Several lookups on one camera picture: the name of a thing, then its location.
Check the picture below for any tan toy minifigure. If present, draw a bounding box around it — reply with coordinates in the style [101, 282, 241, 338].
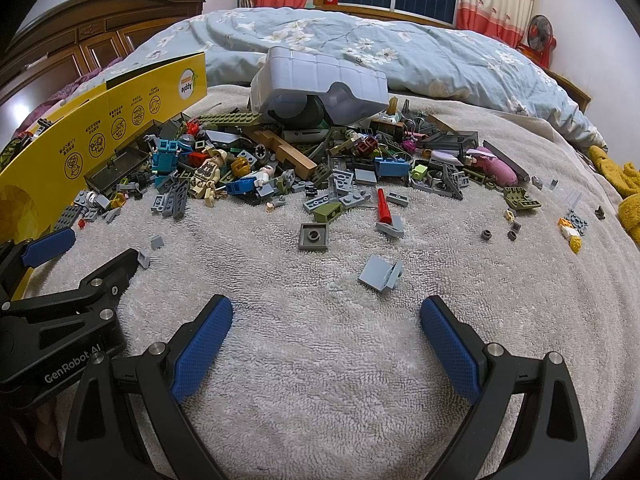
[190, 147, 233, 206]

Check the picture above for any yellow plush cloth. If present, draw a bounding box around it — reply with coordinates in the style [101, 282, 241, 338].
[587, 145, 640, 243]

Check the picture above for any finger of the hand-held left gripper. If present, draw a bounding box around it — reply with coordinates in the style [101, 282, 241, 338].
[0, 248, 140, 320]
[0, 227, 77, 303]

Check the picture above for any brown long toy piece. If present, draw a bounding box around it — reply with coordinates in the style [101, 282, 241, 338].
[245, 127, 318, 178]

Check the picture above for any grey square toy plate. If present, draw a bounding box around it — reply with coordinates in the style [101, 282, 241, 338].
[299, 223, 328, 252]

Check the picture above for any pink toy pig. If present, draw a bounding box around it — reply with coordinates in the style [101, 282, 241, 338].
[470, 146, 521, 186]

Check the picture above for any grey plastic tub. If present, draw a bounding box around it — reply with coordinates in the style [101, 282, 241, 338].
[248, 46, 390, 125]

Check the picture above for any red standing fan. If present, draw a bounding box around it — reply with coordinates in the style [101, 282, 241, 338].
[517, 14, 557, 68]

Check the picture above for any wooden headboard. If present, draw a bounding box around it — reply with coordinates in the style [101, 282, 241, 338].
[0, 0, 207, 126]

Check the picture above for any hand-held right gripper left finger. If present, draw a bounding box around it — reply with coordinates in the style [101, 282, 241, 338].
[61, 294, 235, 480]

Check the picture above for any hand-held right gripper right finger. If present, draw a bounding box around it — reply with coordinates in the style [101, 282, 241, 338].
[419, 294, 592, 480]

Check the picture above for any blue floral duvet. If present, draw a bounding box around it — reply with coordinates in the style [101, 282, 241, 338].
[135, 7, 608, 151]

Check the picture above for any wooden bed frame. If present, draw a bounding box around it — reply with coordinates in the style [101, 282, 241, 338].
[547, 67, 591, 111]

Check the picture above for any light grey hinged toy piece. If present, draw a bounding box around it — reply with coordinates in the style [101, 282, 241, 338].
[359, 255, 405, 293]

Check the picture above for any blue blocky toy figure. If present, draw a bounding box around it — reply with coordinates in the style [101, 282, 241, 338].
[152, 137, 181, 188]

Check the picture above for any beige terry towel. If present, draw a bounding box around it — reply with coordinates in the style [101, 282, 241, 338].
[25, 82, 640, 480]

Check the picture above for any purple cloth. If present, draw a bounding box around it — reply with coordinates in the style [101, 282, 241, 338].
[15, 57, 126, 136]

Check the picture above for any yellow cardboard box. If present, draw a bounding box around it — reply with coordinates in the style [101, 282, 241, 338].
[0, 52, 208, 256]

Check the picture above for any red toy brick piece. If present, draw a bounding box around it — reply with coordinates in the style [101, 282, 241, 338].
[377, 188, 396, 223]

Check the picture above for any pile of toy building bricks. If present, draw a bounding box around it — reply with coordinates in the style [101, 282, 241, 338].
[65, 100, 546, 226]

